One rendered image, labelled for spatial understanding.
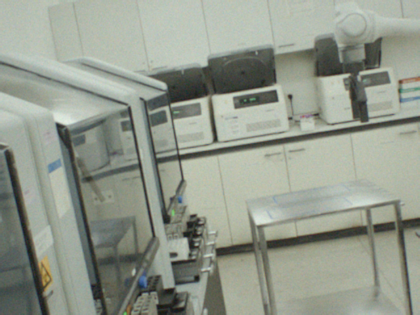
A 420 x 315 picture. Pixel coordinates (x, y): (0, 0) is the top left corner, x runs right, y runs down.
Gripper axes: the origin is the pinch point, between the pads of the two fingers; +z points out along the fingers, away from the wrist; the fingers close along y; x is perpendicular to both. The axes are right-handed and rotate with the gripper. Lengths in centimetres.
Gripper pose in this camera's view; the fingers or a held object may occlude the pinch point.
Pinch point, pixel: (360, 117)
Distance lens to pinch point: 209.5
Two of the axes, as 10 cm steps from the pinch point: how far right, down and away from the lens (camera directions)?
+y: 0.6, -1.6, 9.9
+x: -9.8, 1.6, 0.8
